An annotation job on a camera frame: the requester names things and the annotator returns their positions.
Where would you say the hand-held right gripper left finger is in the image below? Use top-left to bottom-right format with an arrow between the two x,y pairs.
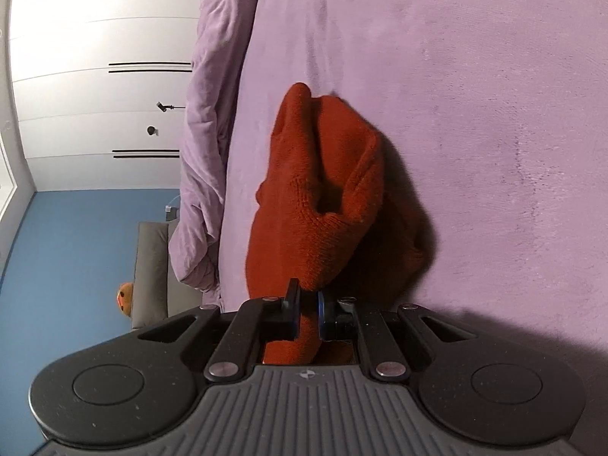
137,278 -> 303,383

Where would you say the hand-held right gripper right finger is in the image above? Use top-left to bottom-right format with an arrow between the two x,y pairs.
316,291 -> 477,383

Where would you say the red knit sweater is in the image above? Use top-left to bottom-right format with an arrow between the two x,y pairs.
244,82 -> 429,366

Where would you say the grey pillow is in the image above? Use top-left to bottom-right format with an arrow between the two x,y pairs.
130,221 -> 224,331

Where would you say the orange plush toy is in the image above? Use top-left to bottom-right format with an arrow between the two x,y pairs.
115,282 -> 135,317

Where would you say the purple duvet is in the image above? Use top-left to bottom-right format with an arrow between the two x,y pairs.
168,0 -> 268,293

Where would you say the white wardrobe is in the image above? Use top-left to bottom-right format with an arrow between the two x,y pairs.
0,0 -> 208,219

